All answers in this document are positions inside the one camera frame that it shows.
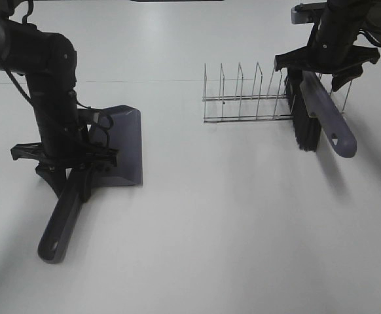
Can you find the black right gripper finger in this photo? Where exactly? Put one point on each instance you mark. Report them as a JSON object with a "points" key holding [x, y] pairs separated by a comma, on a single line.
{"points": [[345, 76]]}

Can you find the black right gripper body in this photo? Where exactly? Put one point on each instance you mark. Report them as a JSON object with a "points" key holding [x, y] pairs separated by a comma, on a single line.
{"points": [[330, 48]]}

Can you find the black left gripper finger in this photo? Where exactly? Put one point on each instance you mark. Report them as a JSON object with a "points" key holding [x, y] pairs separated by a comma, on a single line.
{"points": [[85, 185], [55, 177]]}

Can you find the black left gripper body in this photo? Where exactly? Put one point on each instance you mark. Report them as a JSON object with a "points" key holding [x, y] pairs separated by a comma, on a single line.
{"points": [[73, 141]]}

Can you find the purple hand brush black bristles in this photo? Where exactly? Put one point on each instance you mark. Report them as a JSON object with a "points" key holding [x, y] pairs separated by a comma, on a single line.
{"points": [[314, 112]]}

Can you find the purple plastic dustpan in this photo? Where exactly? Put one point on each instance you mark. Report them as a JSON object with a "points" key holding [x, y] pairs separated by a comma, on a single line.
{"points": [[128, 172]]}

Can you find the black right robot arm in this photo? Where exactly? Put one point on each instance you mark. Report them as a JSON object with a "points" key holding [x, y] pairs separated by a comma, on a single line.
{"points": [[370, 32]]}

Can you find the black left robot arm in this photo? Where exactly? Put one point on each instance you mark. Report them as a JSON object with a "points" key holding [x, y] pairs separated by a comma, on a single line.
{"points": [[42, 66]]}

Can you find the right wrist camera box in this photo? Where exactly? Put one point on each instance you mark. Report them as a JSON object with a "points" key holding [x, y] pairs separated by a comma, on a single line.
{"points": [[307, 13]]}

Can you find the chrome wire dish rack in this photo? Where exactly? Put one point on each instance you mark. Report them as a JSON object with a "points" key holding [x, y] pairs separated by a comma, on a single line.
{"points": [[261, 97]]}

